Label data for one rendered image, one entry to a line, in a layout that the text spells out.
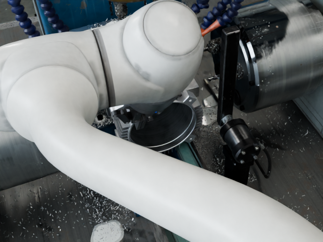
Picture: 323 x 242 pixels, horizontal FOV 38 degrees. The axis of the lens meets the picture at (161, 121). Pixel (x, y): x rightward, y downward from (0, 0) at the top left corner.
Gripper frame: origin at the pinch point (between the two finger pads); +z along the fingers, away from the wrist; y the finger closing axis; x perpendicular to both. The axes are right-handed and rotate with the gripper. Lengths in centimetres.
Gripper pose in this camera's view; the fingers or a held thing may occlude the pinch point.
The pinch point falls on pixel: (139, 117)
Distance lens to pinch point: 93.3
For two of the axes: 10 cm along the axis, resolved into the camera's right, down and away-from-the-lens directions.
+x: 3.2, 9.3, -1.9
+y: -9.4, 2.9, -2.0
